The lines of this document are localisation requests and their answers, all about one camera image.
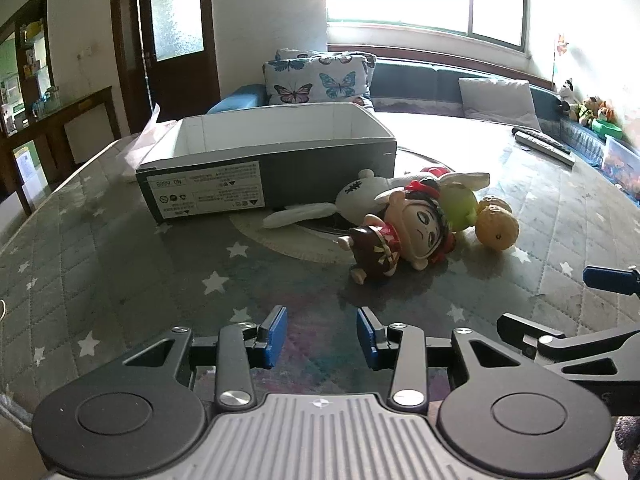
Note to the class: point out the beige peanut toy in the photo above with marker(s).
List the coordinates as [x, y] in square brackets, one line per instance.
[495, 230]

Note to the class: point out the person's right forearm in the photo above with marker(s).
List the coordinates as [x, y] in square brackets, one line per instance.
[627, 437]

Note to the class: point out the grey remote control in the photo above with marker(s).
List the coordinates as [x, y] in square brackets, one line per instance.
[550, 152]

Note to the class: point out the brown plush toy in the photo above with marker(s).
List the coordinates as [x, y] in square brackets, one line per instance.
[587, 110]

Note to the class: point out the dark wooden cabinet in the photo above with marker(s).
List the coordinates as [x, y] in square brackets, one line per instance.
[55, 125]

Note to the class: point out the small butterfly print pillow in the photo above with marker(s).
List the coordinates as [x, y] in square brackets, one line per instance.
[295, 53]

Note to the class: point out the red round toy figure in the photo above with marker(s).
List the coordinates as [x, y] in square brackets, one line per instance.
[432, 172]

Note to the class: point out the white plastic sheet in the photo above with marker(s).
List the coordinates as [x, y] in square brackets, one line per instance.
[145, 145]

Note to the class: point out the large butterfly print pillow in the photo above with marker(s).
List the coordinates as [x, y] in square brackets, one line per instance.
[310, 80]

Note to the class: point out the orange pinwheel on stick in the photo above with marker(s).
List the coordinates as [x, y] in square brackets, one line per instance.
[561, 45]

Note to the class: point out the black remote control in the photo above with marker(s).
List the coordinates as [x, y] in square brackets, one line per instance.
[537, 137]

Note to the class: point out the grey cardboard box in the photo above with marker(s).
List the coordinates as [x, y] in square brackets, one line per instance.
[320, 175]

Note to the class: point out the dark wooden door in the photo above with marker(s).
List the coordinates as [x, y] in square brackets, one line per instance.
[190, 80]

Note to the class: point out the blue sofa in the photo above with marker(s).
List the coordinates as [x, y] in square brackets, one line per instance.
[415, 80]

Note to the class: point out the green plastic bowl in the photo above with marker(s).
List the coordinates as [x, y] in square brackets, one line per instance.
[607, 130]

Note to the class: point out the red-dressed doll figure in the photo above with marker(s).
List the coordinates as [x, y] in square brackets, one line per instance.
[425, 230]

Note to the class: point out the quilted star-print desktop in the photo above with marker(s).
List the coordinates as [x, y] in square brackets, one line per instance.
[125, 260]

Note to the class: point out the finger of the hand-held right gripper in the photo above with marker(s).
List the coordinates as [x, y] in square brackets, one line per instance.
[550, 342]
[600, 276]

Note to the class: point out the clear plastic storage box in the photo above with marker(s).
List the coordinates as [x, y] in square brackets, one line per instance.
[622, 165]

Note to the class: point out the orange plush toy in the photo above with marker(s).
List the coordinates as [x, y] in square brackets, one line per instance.
[606, 111]

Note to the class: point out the plain white pillow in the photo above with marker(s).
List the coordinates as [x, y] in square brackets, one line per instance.
[500, 100]

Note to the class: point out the white plush rabbit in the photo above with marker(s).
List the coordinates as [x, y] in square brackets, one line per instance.
[360, 192]

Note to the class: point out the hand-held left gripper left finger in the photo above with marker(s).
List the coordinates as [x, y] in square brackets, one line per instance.
[276, 335]

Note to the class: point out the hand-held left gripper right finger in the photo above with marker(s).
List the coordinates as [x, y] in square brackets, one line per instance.
[365, 335]

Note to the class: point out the green round toy figure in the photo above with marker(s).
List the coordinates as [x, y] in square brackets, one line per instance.
[460, 207]

